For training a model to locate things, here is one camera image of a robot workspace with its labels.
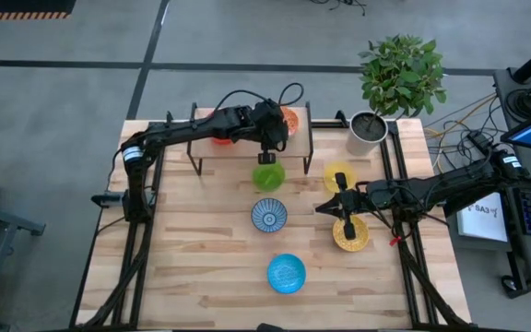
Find black power adapter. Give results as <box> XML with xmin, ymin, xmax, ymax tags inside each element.
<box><xmin>467</xmin><ymin>131</ymin><xmax>492</xmax><ymax>153</ymax></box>

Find white printed paper sheet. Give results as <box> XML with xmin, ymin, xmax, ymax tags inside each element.
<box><xmin>456</xmin><ymin>205</ymin><xmax>510</xmax><ymax>243</ymax></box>

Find dark grey desk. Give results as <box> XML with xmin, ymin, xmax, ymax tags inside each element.
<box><xmin>444</xmin><ymin>66</ymin><xmax>531</xmax><ymax>301</ymax></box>

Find white plant pot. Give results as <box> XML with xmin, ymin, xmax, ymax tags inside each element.
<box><xmin>346</xmin><ymin>110</ymin><xmax>390</xmax><ymax>157</ymax></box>

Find green leafy plant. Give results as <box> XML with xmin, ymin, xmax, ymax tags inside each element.
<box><xmin>357</xmin><ymin>34</ymin><xmax>449</xmax><ymax>119</ymax></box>

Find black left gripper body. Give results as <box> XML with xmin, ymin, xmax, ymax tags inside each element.
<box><xmin>251</xmin><ymin>99</ymin><xmax>289</xmax><ymax>153</ymax></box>

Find turquoise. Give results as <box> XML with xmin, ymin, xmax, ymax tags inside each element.
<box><xmin>266</xmin><ymin>253</ymin><xmax>308</xmax><ymax>295</ymax></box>

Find black metal table frame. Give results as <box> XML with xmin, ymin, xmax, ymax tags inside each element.
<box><xmin>69</xmin><ymin>110</ymin><xmax>474</xmax><ymax>332</ymax></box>

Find orange white lattice ceramic bowl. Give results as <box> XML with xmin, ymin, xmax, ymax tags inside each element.
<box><xmin>279</xmin><ymin>106</ymin><xmax>301</xmax><ymax>137</ymax></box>

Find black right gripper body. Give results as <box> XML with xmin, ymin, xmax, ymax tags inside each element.
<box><xmin>314</xmin><ymin>184</ymin><xmax>372</xmax><ymax>220</ymax></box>

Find tangled floor cables by desk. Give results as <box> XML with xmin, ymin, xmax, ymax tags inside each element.
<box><xmin>424</xmin><ymin>91</ymin><xmax>502</xmax><ymax>174</ymax></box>

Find yellow translucent plastic bowl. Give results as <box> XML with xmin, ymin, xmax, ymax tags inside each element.
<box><xmin>323</xmin><ymin>160</ymin><xmax>359</xmax><ymax>194</ymax></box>

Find blue striped red patterned bowl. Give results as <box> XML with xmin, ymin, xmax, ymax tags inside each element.
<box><xmin>250</xmin><ymin>197</ymin><xmax>289</xmax><ymax>233</ymax></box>

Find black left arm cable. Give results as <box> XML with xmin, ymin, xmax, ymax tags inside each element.
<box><xmin>213</xmin><ymin>82</ymin><xmax>305</xmax><ymax>114</ymax></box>

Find coiled black cable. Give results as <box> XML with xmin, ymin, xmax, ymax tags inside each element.
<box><xmin>504</xmin><ymin>87</ymin><xmax>531</xmax><ymax>124</ymax></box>

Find black mat with striped edge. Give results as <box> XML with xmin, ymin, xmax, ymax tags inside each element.
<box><xmin>0</xmin><ymin>0</ymin><xmax>77</xmax><ymax>20</ymax></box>

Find loose black floor cables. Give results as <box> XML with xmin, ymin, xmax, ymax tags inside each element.
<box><xmin>309</xmin><ymin>0</ymin><xmax>368</xmax><ymax>18</ymax></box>

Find yellow inside blue patterned bowl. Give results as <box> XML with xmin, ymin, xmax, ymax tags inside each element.
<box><xmin>332</xmin><ymin>215</ymin><xmax>371</xmax><ymax>254</ymax></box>

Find wooden shelf with black legs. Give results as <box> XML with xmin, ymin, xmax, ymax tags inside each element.
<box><xmin>186</xmin><ymin>101</ymin><xmax>315</xmax><ymax>177</ymax></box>

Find green translucent plastic bowl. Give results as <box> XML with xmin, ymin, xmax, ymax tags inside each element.
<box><xmin>252</xmin><ymin>160</ymin><xmax>287</xmax><ymax>194</ymax></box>

